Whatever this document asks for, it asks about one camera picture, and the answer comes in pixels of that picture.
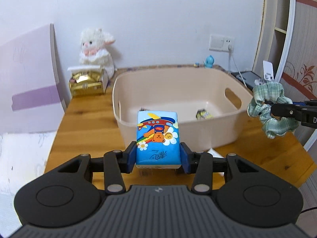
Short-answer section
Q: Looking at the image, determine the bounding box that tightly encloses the pink purple headboard panel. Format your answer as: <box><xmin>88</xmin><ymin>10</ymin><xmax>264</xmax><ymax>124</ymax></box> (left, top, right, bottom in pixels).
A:
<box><xmin>1</xmin><ymin>24</ymin><xmax>66</xmax><ymax>133</ymax></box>

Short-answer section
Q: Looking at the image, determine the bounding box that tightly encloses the green plaid scrunchie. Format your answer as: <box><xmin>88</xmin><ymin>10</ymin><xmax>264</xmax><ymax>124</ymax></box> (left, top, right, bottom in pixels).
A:
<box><xmin>247</xmin><ymin>82</ymin><xmax>299</xmax><ymax>139</ymax></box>

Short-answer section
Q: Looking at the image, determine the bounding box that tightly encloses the blue cartoon figurine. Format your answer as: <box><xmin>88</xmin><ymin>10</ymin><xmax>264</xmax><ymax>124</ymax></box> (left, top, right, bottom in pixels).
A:
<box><xmin>204</xmin><ymin>55</ymin><xmax>214</xmax><ymax>68</ymax></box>

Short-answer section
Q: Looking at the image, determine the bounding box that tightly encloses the white plush lamb toy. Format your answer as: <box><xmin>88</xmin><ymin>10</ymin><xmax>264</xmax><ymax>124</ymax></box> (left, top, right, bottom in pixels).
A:
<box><xmin>79</xmin><ymin>28</ymin><xmax>115</xmax><ymax>79</ymax></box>

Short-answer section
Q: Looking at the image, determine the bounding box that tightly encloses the white hotel supplies box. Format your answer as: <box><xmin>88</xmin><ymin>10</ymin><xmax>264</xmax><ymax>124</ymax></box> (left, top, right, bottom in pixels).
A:
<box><xmin>207</xmin><ymin>148</ymin><xmax>224</xmax><ymax>158</ymax></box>

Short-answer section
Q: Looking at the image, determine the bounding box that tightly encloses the white shelf unit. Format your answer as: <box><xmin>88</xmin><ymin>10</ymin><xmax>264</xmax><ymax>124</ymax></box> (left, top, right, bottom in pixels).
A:
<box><xmin>252</xmin><ymin>0</ymin><xmax>317</xmax><ymax>152</ymax></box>

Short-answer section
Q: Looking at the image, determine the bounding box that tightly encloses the beige plastic storage bin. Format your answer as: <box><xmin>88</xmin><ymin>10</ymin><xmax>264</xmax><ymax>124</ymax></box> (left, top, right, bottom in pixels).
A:
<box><xmin>112</xmin><ymin>67</ymin><xmax>252</xmax><ymax>151</ymax></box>

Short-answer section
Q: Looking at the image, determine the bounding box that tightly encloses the blue cartoon tissue pack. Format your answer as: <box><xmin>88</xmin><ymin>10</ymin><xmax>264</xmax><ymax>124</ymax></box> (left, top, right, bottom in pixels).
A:
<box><xmin>136</xmin><ymin>111</ymin><xmax>181</xmax><ymax>169</ymax></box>

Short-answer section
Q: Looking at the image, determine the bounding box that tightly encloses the white phone stand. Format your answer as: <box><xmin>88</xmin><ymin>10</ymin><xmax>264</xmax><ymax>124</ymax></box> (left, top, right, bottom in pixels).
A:
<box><xmin>254</xmin><ymin>61</ymin><xmax>274</xmax><ymax>85</ymax></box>

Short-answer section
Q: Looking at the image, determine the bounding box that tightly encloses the gold snack package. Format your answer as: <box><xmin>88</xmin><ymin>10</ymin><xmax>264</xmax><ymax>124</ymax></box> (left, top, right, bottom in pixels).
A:
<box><xmin>68</xmin><ymin>64</ymin><xmax>109</xmax><ymax>97</ymax></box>

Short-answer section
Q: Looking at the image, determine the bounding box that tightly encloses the long starry cartoon box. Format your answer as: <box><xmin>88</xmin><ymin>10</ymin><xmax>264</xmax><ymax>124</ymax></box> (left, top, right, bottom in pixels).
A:
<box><xmin>196</xmin><ymin>109</ymin><xmax>213</xmax><ymax>120</ymax></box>

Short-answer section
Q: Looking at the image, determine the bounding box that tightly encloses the grey laptop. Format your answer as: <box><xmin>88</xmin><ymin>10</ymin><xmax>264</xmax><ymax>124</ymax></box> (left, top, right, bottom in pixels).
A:
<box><xmin>232</xmin><ymin>71</ymin><xmax>260</xmax><ymax>90</ymax></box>

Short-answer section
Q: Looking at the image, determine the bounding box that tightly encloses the white power cable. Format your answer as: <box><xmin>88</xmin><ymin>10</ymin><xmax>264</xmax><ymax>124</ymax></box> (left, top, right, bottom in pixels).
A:
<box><xmin>227</xmin><ymin>45</ymin><xmax>247</xmax><ymax>85</ymax></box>

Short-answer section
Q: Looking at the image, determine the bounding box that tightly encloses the white wall switch socket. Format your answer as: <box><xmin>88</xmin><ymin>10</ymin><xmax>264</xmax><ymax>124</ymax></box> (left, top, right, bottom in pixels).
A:
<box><xmin>208</xmin><ymin>35</ymin><xmax>235</xmax><ymax>53</ymax></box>

